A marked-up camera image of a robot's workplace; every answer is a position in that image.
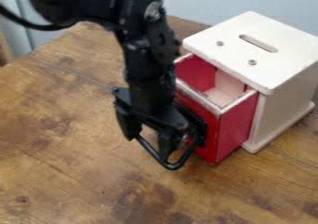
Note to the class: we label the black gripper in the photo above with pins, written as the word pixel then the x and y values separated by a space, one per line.
pixel 144 103

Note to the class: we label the red drawer with black handle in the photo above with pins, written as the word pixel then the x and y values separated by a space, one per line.
pixel 218 105

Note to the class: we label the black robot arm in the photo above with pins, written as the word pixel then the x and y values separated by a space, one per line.
pixel 110 13

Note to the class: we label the white wooden box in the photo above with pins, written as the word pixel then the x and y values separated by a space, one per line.
pixel 273 58

